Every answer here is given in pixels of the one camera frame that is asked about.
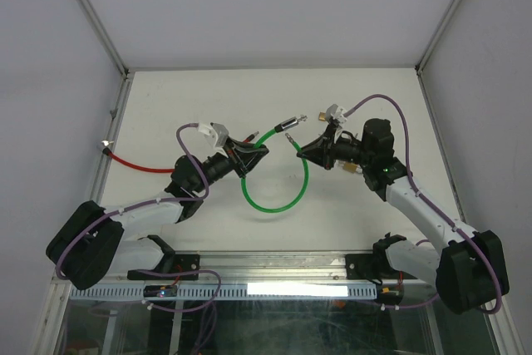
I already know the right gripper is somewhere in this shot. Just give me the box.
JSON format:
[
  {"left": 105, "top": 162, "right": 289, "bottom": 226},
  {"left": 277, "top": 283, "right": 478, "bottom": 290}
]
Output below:
[{"left": 296, "top": 125, "right": 372, "bottom": 171}]

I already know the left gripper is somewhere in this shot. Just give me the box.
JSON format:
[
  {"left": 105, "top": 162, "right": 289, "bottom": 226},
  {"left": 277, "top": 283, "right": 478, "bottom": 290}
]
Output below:
[{"left": 193, "top": 137, "right": 268, "bottom": 194}]

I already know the green cable lock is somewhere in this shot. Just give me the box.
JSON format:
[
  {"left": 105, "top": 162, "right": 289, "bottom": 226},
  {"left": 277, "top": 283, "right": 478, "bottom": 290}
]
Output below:
[{"left": 240, "top": 114, "right": 310, "bottom": 214}]

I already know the red cable lock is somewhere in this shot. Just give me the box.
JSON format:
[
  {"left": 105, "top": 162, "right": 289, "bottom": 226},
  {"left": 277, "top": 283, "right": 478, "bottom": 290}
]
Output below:
[{"left": 101, "top": 130, "right": 261, "bottom": 174}]

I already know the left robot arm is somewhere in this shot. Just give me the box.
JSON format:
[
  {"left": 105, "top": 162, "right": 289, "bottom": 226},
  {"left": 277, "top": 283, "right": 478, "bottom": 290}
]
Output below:
[{"left": 46, "top": 139, "right": 269, "bottom": 289}]

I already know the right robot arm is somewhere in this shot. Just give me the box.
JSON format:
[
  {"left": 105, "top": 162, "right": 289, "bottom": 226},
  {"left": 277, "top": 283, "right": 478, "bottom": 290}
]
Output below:
[{"left": 297, "top": 118, "right": 510, "bottom": 314}]

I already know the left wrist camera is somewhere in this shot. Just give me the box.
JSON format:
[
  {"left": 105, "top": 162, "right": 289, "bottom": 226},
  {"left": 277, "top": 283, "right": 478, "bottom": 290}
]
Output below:
[{"left": 197, "top": 122, "right": 229, "bottom": 155}]

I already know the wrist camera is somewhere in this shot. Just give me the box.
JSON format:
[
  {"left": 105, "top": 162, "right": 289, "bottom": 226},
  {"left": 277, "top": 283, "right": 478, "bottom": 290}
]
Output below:
[
  {"left": 325, "top": 104, "right": 347, "bottom": 126},
  {"left": 197, "top": 122, "right": 229, "bottom": 155}
]

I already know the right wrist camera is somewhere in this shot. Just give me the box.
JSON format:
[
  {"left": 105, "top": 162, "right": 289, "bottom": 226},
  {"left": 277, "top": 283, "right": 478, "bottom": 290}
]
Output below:
[{"left": 325, "top": 104, "right": 347, "bottom": 126}]

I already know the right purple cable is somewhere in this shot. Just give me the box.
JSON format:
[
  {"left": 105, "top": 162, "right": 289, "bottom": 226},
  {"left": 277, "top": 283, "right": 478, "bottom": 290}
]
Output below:
[{"left": 342, "top": 94, "right": 502, "bottom": 314}]

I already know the aluminium front rail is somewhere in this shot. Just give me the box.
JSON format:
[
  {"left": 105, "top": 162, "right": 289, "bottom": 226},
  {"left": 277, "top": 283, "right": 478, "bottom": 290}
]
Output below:
[{"left": 52, "top": 249, "right": 441, "bottom": 288}]

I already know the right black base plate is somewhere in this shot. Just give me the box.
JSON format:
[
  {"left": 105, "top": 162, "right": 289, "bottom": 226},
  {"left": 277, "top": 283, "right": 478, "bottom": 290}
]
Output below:
[{"left": 344, "top": 253, "right": 400, "bottom": 284}]

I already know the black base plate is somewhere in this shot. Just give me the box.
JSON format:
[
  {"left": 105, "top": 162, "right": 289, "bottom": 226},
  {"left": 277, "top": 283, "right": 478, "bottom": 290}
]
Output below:
[
  {"left": 127, "top": 253, "right": 200, "bottom": 281},
  {"left": 344, "top": 253, "right": 400, "bottom": 284}
]

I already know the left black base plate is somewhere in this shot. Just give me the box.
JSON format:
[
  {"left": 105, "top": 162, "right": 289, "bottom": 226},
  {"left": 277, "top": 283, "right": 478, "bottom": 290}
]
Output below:
[{"left": 127, "top": 253, "right": 200, "bottom": 281}]

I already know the white slotted cable duct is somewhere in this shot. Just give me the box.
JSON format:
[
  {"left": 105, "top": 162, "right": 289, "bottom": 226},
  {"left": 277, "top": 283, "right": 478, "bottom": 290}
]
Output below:
[{"left": 70, "top": 282, "right": 377, "bottom": 302}]

